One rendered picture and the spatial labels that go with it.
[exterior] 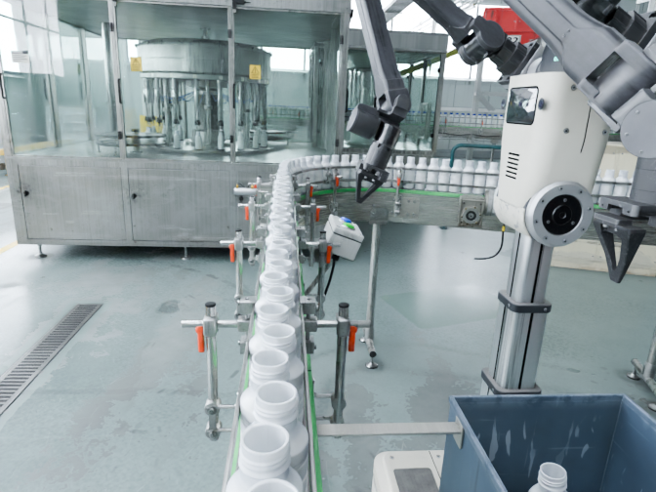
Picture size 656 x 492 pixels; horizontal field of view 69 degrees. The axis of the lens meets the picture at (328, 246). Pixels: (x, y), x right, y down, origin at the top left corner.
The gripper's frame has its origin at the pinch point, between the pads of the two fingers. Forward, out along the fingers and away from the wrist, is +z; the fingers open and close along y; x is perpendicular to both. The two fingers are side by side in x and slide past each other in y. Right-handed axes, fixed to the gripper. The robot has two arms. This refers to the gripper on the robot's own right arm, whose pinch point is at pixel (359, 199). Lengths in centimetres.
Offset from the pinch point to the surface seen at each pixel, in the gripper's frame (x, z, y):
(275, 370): -17, 9, 77
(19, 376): -104, 164, -112
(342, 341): -4, 16, 50
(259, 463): -18, 9, 89
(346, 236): -0.3, 9.4, 3.9
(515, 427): 30, 20, 51
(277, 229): -18.1, 9.0, 23.5
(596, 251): 292, -2, -292
